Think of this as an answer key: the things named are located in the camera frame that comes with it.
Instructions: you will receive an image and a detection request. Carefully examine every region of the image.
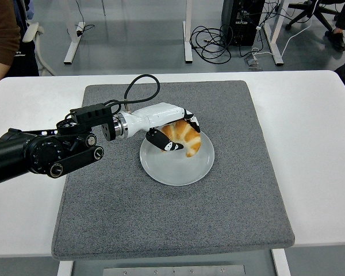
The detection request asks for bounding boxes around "grey metal plate with screws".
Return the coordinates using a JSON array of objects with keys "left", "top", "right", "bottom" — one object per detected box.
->
[{"left": 102, "top": 264, "right": 247, "bottom": 276}]

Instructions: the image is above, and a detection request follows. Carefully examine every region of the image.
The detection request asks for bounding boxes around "coiled black cable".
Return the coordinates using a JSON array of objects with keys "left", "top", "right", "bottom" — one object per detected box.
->
[{"left": 189, "top": 24, "right": 233, "bottom": 64}]

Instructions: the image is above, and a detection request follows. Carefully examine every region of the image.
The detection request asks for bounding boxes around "grey felt mat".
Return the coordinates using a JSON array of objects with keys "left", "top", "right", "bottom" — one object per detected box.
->
[{"left": 51, "top": 79, "right": 296, "bottom": 259}]

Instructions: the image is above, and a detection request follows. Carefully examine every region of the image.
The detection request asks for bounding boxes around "golden croissant bread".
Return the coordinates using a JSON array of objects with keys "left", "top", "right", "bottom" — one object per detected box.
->
[{"left": 159, "top": 119, "right": 202, "bottom": 158}]

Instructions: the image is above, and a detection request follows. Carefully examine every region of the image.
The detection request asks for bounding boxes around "white table leg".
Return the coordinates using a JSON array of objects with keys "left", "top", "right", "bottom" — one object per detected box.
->
[
  {"left": 271, "top": 248, "right": 292, "bottom": 276},
  {"left": 56, "top": 258, "right": 75, "bottom": 276}
]

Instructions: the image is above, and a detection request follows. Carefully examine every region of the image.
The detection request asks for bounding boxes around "thin black cable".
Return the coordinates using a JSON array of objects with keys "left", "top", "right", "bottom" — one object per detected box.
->
[{"left": 74, "top": 0, "right": 95, "bottom": 37}]

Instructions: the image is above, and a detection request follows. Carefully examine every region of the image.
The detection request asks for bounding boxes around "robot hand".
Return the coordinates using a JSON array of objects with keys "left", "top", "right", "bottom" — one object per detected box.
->
[{"left": 123, "top": 102, "right": 202, "bottom": 152}]

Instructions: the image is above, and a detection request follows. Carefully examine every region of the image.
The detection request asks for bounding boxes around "black office chair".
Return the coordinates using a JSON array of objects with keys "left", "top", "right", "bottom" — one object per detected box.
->
[{"left": 284, "top": 0, "right": 342, "bottom": 34}]

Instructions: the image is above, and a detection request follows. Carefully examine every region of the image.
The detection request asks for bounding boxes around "black computer tower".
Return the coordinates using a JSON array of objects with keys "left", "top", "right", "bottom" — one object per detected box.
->
[{"left": 220, "top": 0, "right": 267, "bottom": 47}]

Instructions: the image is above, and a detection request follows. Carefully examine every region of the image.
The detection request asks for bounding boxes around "white chair armrest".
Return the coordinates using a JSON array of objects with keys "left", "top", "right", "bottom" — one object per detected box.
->
[{"left": 22, "top": 21, "right": 57, "bottom": 77}]

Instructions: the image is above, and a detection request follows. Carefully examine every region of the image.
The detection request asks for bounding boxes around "grey floor socket box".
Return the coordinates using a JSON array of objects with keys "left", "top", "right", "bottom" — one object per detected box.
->
[{"left": 244, "top": 54, "right": 263, "bottom": 71}]

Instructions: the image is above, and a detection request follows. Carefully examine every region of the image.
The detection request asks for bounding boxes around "white cable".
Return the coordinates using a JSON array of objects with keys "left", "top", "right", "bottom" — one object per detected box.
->
[{"left": 251, "top": 0, "right": 320, "bottom": 58}]

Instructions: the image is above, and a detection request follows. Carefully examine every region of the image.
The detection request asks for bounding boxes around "white desk leg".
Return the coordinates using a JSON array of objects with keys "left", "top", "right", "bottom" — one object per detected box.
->
[
  {"left": 182, "top": 0, "right": 194, "bottom": 63},
  {"left": 63, "top": 0, "right": 86, "bottom": 64},
  {"left": 263, "top": 0, "right": 290, "bottom": 66}
]

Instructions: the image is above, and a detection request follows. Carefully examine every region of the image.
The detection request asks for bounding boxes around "person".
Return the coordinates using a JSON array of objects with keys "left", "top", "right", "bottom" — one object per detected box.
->
[
  {"left": 0, "top": 0, "right": 40, "bottom": 100},
  {"left": 324, "top": 0, "right": 345, "bottom": 52}
]

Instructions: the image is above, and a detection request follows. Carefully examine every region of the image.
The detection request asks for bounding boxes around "grey round plate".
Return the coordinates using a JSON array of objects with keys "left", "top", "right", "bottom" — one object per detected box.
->
[{"left": 139, "top": 122, "right": 216, "bottom": 186}]

